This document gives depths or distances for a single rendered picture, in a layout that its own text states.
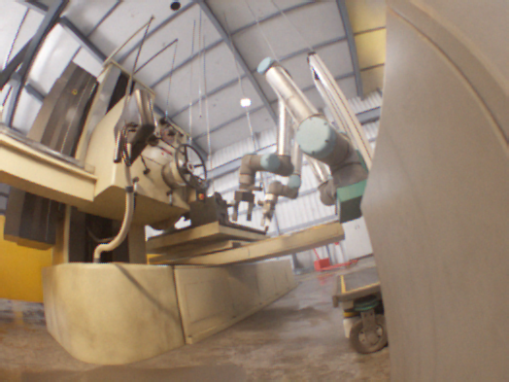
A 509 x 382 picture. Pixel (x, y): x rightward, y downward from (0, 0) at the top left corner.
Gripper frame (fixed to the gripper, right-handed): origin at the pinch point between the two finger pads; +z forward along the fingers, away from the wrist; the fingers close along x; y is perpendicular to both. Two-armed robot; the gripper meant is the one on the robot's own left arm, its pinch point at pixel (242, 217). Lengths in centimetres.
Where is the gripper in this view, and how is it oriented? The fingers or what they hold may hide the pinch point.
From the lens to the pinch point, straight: 110.2
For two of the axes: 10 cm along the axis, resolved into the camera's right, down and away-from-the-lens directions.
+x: -5.0, -1.2, -8.6
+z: -1.2, 9.9, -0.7
